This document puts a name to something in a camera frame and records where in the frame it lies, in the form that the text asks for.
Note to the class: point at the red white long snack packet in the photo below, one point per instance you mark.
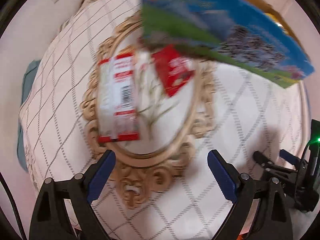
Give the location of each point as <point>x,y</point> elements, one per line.
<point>116,108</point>

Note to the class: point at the cardboard box with blue print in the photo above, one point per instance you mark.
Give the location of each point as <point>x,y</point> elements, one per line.
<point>230,31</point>

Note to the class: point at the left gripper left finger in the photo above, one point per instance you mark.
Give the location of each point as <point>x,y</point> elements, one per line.
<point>50,218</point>

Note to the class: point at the red small snack packet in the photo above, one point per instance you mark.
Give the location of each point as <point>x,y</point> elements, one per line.
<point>172,69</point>

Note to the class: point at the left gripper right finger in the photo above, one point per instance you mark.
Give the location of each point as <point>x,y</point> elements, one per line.
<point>272,218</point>

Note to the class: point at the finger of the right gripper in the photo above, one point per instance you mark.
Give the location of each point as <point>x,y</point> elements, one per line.
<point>287,156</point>
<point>273,170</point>

